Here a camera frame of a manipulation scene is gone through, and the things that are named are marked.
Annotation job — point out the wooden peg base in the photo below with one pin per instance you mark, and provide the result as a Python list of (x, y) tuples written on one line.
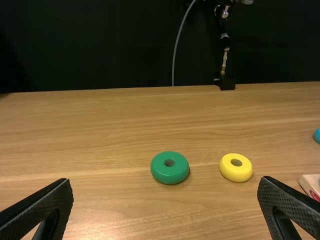
[(308, 183)]

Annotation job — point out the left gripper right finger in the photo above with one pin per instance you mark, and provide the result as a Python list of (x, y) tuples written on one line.
[(295, 207)]

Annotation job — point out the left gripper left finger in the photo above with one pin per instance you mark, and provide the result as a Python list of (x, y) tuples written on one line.
[(30, 215)]

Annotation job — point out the black clamp stand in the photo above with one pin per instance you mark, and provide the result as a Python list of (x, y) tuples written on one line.
[(227, 83)]

